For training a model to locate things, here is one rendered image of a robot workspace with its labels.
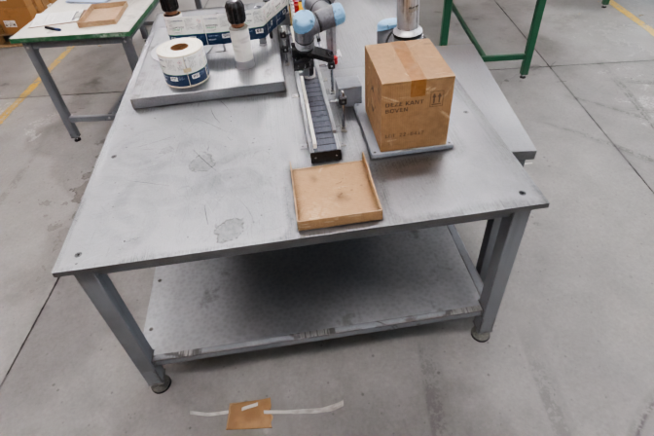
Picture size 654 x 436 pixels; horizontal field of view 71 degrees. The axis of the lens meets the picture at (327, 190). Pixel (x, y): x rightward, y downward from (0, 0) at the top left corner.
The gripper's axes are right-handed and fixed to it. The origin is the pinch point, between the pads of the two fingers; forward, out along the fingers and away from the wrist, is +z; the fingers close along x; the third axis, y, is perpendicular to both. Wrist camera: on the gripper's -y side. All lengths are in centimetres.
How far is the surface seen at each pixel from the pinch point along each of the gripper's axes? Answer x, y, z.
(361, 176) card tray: 56, -10, -21
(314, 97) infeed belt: 11.7, 0.1, -0.4
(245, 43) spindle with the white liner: -23.8, 26.3, 6.3
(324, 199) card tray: 64, 4, -25
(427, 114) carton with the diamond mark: 40, -35, -29
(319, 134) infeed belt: 35.2, 1.4, -14.0
